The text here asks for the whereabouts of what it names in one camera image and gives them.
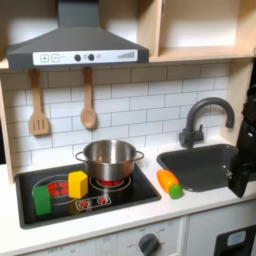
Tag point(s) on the orange toy carrot green top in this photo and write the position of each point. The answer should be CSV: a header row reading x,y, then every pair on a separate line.
x,y
166,180

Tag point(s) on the dark grey sink basin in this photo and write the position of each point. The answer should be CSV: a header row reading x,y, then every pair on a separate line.
x,y
200,166

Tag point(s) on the dark grey tap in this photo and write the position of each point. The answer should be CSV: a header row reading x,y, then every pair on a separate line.
x,y
191,133

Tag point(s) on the black appliance door window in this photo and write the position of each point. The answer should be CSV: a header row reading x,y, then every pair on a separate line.
x,y
221,246

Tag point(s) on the black toy cooktop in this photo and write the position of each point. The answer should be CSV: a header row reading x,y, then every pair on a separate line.
x,y
133,196

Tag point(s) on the grey oven knob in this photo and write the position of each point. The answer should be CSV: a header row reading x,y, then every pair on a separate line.
x,y
148,245

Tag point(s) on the white oven front panel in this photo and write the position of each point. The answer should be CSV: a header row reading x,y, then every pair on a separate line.
x,y
110,245

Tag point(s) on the yellow toy block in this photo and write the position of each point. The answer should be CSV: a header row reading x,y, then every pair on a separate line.
x,y
78,186

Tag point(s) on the wooden spoon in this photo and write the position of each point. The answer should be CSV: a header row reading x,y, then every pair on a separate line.
x,y
88,118

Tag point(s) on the wooden shelf cabinet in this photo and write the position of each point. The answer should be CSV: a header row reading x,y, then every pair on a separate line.
x,y
148,26

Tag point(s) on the green toy block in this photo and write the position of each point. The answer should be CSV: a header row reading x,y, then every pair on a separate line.
x,y
42,201

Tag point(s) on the wooden slotted spatula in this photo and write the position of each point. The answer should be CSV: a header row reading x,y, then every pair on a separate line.
x,y
39,125

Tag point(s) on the grey range hood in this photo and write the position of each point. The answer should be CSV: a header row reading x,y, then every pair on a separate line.
x,y
76,40

